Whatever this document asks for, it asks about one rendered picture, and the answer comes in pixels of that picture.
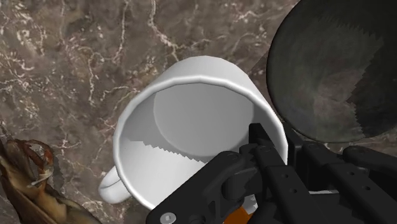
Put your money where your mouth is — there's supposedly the small orange object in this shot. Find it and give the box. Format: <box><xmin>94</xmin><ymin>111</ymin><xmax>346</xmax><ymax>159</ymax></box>
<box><xmin>223</xmin><ymin>206</ymin><xmax>250</xmax><ymax>224</ymax></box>

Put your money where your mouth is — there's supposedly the dark grey round plate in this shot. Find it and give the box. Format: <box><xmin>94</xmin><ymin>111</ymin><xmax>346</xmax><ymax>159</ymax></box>
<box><xmin>266</xmin><ymin>0</ymin><xmax>397</xmax><ymax>144</ymax></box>

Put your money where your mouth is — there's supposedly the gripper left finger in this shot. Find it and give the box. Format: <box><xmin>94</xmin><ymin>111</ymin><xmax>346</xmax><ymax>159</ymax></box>
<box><xmin>145</xmin><ymin>122</ymin><xmax>330</xmax><ymax>224</ymax></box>

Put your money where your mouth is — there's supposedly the brown crab figure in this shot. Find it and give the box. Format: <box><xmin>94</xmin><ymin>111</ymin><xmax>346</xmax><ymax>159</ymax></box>
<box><xmin>0</xmin><ymin>137</ymin><xmax>103</xmax><ymax>224</ymax></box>

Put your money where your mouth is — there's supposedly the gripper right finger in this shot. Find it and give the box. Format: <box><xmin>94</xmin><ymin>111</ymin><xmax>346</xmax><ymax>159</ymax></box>
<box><xmin>282</xmin><ymin>122</ymin><xmax>397</xmax><ymax>224</ymax></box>

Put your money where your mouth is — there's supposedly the white mug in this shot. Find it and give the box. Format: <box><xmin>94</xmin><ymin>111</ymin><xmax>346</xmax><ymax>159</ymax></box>
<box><xmin>98</xmin><ymin>55</ymin><xmax>289</xmax><ymax>211</ymax></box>

